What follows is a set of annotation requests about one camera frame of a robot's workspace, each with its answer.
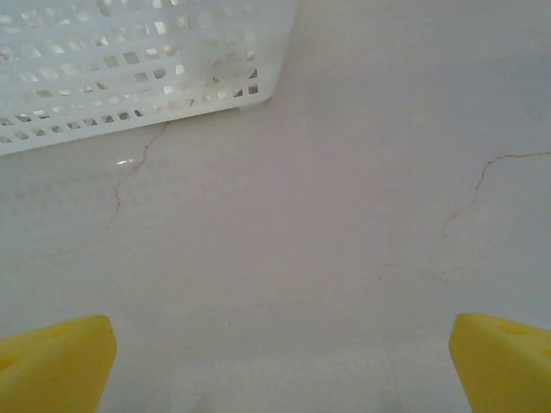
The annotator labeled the white plastic lattice basket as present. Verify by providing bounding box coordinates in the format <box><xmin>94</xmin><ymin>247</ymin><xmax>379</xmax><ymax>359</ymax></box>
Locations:
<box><xmin>0</xmin><ymin>0</ymin><xmax>300</xmax><ymax>157</ymax></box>

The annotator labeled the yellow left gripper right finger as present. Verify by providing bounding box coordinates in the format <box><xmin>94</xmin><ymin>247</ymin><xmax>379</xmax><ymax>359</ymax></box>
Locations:
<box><xmin>449</xmin><ymin>312</ymin><xmax>551</xmax><ymax>413</ymax></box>

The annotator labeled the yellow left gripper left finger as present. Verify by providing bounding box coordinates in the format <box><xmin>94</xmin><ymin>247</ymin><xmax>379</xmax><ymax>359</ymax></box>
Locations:
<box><xmin>0</xmin><ymin>314</ymin><xmax>118</xmax><ymax>413</ymax></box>

